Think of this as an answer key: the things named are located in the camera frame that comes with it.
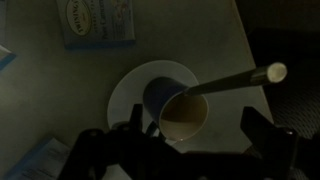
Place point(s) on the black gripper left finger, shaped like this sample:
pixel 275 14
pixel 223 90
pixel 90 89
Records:
pixel 136 116

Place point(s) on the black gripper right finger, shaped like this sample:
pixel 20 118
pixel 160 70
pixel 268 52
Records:
pixel 259 130

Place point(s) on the metal spoon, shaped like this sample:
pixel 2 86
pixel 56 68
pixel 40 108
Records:
pixel 260 76

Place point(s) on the white plate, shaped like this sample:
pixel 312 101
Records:
pixel 129 91

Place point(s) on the blue tea bag box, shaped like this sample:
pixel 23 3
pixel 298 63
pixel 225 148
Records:
pixel 44 162

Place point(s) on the blue Twinings tea sachet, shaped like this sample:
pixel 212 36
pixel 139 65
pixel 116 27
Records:
pixel 96 23

